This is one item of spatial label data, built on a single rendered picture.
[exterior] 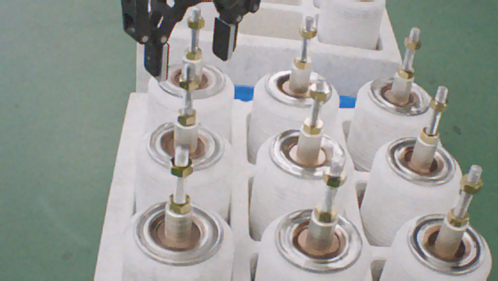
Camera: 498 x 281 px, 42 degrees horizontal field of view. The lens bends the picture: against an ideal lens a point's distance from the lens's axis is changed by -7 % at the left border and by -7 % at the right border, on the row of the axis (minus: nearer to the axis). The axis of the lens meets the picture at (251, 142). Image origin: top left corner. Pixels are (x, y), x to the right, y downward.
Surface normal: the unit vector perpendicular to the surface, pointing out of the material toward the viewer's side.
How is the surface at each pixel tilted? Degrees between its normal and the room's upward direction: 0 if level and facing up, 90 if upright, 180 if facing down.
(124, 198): 0
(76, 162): 0
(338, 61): 90
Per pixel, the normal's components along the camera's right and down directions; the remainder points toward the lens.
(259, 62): -0.04, 0.60
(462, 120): 0.11, -0.79
